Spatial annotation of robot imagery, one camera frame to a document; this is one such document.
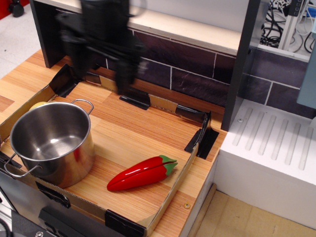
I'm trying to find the dark grey vertical panel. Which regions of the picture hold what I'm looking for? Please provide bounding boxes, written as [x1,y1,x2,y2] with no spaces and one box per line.
[221,0,261,131]

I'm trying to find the stainless steel pot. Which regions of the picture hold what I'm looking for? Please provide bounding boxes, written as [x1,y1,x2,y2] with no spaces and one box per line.
[4,99,95,188]

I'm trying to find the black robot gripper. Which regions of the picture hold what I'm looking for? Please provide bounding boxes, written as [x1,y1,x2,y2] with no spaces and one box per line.
[56,0,145,95]

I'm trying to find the tangled black cables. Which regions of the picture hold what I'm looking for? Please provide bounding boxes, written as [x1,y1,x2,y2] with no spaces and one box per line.
[260,0,316,52]

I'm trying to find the light wooden shelf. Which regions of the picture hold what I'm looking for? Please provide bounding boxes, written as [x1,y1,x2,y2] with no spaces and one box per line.
[33,0,241,56]

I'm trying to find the cardboard fence with black tape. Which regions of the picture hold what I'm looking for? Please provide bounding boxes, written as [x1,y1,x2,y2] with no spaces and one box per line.
[0,56,223,237]

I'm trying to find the white sink drainboard unit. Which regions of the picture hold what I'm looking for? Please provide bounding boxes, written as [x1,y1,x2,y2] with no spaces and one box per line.
[214,100,316,229]

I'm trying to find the black caster wheel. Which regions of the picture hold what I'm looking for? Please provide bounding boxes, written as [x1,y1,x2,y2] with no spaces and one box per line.
[8,0,24,17]

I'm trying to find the yellow toy potato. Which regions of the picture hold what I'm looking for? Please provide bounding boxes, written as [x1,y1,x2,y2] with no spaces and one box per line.
[29,102,48,110]

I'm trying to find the red toy chili pepper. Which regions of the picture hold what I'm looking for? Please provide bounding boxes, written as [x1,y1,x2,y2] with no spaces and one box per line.
[107,155,178,191]

